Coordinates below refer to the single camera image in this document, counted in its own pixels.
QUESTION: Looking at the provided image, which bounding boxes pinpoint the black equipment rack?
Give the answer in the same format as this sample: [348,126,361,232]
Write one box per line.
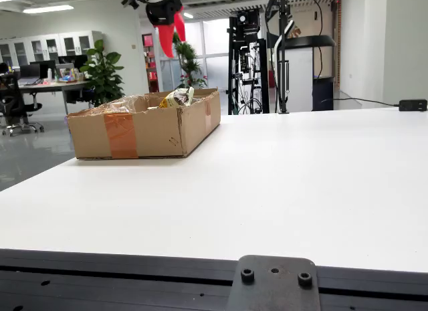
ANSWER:
[226,9,270,115]

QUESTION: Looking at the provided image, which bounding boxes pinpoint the white cabinet with black top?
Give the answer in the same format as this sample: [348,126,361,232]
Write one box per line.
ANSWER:
[284,35,336,112]

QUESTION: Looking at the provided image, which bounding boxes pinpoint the black power adapter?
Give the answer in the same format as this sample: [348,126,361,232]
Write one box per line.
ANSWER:
[398,98,428,112]

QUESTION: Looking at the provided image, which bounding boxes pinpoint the black power cable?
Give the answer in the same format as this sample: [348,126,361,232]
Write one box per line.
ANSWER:
[320,96,401,107]

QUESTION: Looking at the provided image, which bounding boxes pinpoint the clear plastic box liner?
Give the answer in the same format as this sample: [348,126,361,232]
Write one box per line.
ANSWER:
[96,90,215,114]

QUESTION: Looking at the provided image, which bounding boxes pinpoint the black office chair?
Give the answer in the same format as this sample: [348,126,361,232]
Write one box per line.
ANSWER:
[0,72,45,137]

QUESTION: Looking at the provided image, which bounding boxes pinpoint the black pole stand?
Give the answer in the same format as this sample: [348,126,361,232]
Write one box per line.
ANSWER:
[265,0,295,114]

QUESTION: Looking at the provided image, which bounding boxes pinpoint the black mounting bracket plate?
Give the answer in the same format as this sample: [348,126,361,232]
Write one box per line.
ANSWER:
[224,254,322,311]

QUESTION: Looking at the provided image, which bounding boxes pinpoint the large potted green plant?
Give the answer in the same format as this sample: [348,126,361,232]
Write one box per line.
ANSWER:
[79,39,125,108]

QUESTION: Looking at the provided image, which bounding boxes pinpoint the red bookshelf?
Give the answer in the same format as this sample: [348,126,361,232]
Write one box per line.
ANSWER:
[142,33,158,93]

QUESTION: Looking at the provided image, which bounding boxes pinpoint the cardboard box bin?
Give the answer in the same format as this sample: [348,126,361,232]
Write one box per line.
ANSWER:
[66,86,221,160]

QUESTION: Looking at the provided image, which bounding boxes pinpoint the frosted glass partition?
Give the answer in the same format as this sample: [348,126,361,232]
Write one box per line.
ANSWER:
[156,18,232,93]

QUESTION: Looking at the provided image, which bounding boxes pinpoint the tall plant with flowers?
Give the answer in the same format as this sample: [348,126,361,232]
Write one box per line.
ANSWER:
[172,32,209,90]

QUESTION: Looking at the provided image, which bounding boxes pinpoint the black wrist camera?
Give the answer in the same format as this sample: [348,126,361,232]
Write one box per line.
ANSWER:
[120,0,153,10]

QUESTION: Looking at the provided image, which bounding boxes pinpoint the white wall cabinets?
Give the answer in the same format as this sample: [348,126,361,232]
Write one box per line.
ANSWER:
[0,30,103,68]

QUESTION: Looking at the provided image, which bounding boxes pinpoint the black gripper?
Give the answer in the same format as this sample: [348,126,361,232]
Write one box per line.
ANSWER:
[145,0,187,59]

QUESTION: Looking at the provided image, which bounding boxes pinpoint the black aluminium table rail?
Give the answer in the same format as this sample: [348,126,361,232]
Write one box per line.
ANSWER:
[0,247,428,311]

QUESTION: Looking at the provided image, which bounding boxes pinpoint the black computer monitor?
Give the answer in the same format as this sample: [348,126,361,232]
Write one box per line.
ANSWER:
[19,63,41,80]
[58,54,88,70]

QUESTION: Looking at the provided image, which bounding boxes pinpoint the grey office desk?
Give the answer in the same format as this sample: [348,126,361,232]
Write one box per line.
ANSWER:
[18,80,91,116]

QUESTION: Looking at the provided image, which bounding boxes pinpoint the pale green snack packet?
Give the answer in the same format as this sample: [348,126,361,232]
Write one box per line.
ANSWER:
[158,86,195,110]

